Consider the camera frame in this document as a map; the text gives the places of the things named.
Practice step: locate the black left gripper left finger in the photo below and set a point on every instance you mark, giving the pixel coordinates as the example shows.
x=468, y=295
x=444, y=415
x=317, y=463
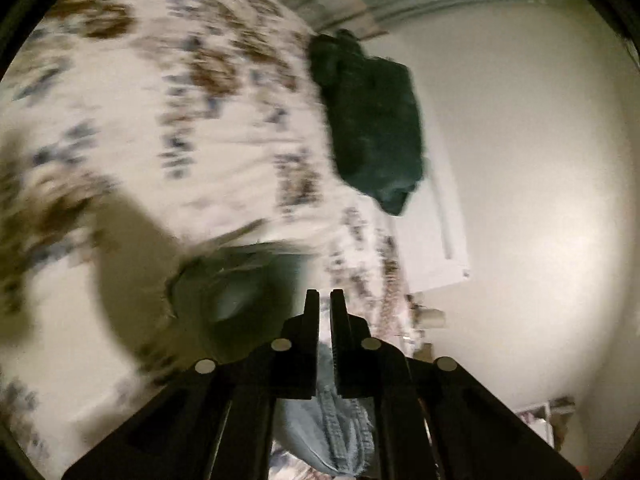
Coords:
x=288, y=364

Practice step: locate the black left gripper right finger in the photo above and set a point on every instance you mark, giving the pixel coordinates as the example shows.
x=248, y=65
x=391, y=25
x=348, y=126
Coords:
x=364, y=366

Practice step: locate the light blue denim jeans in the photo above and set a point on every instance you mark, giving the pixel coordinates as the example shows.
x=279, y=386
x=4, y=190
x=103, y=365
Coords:
x=233, y=299

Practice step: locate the small white cup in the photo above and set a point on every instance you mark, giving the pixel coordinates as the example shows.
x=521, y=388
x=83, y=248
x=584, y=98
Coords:
x=431, y=319

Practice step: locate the dark green folded garment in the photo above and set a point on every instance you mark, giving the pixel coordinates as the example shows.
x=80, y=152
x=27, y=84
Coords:
x=374, y=119

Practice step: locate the floral cream bed blanket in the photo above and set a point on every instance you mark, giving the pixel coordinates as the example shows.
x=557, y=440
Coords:
x=133, y=134

